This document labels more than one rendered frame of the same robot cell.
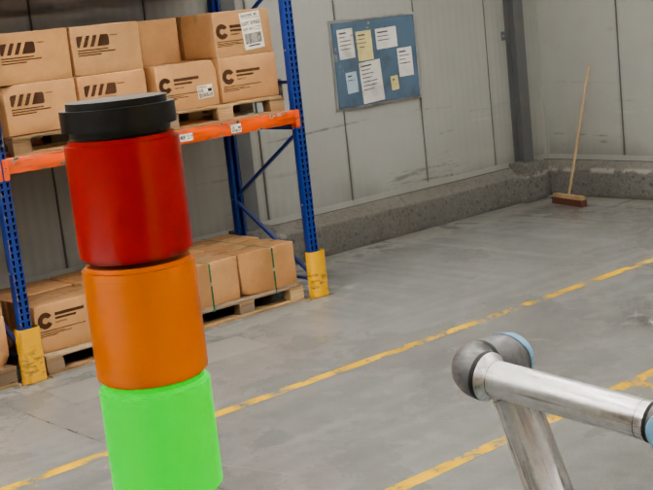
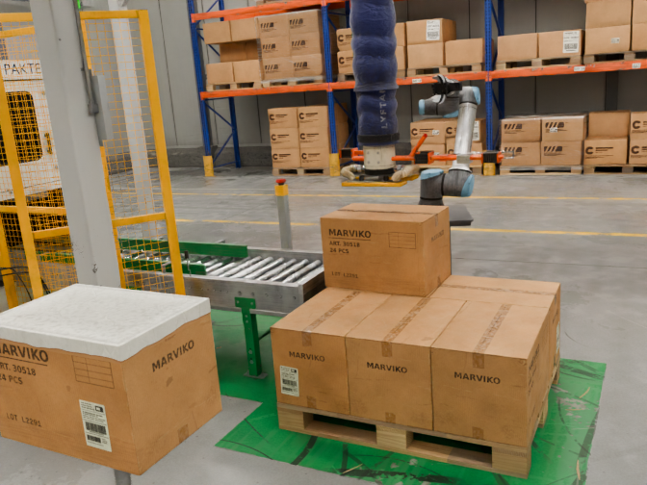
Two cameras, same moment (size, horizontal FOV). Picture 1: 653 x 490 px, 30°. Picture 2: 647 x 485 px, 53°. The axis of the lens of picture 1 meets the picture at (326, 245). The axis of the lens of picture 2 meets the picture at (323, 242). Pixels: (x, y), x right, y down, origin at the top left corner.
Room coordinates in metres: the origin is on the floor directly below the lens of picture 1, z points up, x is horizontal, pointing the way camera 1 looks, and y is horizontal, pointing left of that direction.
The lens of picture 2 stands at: (0.15, -3.98, 1.68)
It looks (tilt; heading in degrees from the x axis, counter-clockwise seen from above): 14 degrees down; 66
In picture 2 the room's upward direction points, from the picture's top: 4 degrees counter-clockwise
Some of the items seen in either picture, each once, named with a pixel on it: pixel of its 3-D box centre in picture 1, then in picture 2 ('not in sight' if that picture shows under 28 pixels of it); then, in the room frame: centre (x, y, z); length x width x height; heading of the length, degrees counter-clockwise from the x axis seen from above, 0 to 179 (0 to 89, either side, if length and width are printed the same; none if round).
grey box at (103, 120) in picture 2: not in sight; (90, 108); (0.46, -0.62, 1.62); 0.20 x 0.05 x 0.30; 128
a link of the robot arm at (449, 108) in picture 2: not in sight; (449, 107); (2.43, -0.77, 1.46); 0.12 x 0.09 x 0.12; 133
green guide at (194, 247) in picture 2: not in sight; (158, 243); (0.90, 0.72, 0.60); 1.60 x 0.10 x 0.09; 128
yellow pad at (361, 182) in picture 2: not in sight; (374, 180); (1.79, -0.97, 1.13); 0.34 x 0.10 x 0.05; 129
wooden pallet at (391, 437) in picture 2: not in sight; (425, 389); (1.82, -1.35, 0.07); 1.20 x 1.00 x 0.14; 128
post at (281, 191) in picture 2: not in sight; (287, 255); (1.67, 0.12, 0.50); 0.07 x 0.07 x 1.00; 38
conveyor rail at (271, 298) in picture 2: not in sight; (141, 285); (0.66, 0.08, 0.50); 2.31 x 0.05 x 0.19; 128
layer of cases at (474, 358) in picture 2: not in sight; (423, 340); (1.82, -1.35, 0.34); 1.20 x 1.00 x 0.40; 128
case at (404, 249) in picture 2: not in sight; (386, 246); (1.88, -0.92, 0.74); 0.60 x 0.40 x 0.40; 126
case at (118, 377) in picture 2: not in sight; (104, 368); (0.26, -1.90, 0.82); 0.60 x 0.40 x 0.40; 128
